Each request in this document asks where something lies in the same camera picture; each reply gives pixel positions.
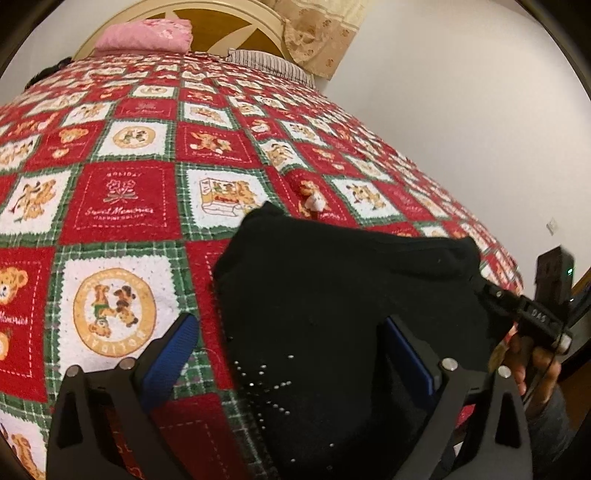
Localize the dark cloth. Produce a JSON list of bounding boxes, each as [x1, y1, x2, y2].
[[25, 56, 74, 88]]

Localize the pink pillow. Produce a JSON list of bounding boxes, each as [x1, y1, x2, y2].
[[95, 18, 192, 54]]

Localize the black pants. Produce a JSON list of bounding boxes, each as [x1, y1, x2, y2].
[[212, 202, 518, 480]]

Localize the person's right hand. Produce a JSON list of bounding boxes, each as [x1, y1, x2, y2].
[[501, 333, 562, 409]]

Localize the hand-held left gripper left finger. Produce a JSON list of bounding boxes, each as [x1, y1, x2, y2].
[[46, 313, 200, 480]]

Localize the person's right forearm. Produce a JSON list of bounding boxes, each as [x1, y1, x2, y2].
[[526, 383, 580, 480]]

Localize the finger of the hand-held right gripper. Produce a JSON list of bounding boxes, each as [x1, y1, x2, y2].
[[480, 281, 525, 321]]

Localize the cream wooden headboard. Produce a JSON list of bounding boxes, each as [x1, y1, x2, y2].
[[74, 0, 296, 63]]

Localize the striped pillow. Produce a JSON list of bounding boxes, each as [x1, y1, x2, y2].
[[225, 49, 317, 88]]

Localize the beige patterned curtain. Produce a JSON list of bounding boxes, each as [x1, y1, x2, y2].
[[268, 0, 365, 80]]

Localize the red teddy bear printed blanket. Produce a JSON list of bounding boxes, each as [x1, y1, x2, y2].
[[0, 51, 525, 480]]

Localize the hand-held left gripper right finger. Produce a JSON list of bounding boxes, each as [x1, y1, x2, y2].
[[383, 316, 532, 480]]

